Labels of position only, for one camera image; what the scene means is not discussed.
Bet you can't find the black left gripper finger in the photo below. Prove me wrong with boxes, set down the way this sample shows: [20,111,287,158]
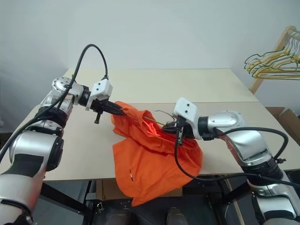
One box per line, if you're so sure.
[107,100,125,111]
[108,107,127,116]

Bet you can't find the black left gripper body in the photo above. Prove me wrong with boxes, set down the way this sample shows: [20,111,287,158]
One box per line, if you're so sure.
[90,98,111,124]

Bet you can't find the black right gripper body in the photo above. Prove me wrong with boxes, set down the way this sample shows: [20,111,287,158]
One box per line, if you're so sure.
[172,116,195,145]

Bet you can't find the green wire hanger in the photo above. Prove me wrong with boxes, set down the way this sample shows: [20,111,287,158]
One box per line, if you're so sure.
[245,50,300,71]
[142,109,176,127]

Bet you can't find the orange shorts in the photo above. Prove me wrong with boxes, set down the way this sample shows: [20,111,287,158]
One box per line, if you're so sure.
[110,100,203,207]

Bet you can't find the wooden clothes rack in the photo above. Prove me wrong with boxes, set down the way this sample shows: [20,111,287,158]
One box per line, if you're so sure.
[248,25,300,96]

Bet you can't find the thin wooden stick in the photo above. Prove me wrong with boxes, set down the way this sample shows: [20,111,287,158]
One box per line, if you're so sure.
[226,179,245,225]

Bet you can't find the open brown cardboard box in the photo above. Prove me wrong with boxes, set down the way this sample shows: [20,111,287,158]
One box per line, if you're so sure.
[266,106,300,139]

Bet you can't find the bunch of yellow hangers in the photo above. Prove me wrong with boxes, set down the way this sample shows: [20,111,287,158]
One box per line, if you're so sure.
[256,30,300,81]

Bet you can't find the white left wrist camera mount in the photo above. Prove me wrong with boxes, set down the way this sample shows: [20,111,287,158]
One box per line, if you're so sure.
[85,79,113,111]

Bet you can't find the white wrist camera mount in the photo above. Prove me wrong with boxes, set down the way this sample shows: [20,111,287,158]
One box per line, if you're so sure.
[173,97,204,140]
[85,79,113,111]

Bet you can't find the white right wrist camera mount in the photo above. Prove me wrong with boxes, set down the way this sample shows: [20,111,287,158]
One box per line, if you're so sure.
[173,97,204,140]

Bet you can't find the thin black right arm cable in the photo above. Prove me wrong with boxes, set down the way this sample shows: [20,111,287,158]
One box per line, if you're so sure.
[174,120,300,187]

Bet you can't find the black metal table frame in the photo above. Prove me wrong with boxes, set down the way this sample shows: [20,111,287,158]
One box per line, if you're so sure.
[39,174,255,225]

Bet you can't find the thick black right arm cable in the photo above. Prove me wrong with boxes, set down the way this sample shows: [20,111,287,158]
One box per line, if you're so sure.
[202,126,289,163]

